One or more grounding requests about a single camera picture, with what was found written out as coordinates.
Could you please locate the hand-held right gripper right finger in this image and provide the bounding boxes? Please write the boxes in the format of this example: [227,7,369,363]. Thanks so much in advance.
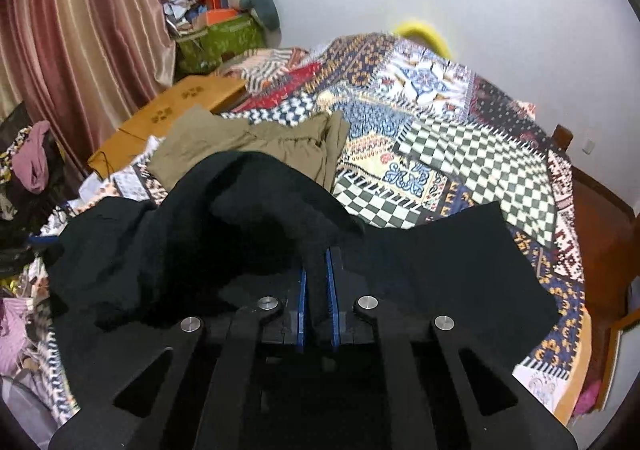
[325,247,577,450]

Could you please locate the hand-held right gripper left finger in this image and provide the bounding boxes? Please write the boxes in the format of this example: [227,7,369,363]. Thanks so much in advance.
[50,267,307,450]

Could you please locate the black pants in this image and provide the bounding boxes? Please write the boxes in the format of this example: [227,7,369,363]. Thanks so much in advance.
[47,150,560,381]

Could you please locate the olive khaki pants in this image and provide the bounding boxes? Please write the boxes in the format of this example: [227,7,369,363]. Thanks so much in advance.
[147,106,352,193]

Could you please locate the patchwork patterned blanket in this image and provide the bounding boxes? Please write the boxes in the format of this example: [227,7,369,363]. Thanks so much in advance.
[30,31,593,423]

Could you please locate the bright pink cloth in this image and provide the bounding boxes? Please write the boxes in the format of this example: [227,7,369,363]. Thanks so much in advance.
[574,379,604,417]

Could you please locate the green patterned bag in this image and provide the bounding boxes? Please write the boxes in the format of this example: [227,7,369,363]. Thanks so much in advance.
[175,12,266,76]

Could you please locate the yellow cushion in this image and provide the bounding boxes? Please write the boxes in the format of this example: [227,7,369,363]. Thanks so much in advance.
[392,18,451,56]

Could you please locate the pink striped cloth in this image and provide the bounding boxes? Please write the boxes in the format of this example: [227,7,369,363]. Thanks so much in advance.
[0,297,32,377]

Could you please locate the grey bag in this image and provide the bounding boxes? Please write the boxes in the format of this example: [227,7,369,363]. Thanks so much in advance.
[0,374,58,443]

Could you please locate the small orange box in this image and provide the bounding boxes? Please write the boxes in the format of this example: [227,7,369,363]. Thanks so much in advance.
[205,7,241,27]

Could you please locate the striped pink curtain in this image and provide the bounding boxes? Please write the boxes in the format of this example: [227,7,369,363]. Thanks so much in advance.
[0,0,183,176]

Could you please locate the wooden bed frame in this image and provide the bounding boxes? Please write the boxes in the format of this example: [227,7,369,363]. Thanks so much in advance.
[551,124,640,423]

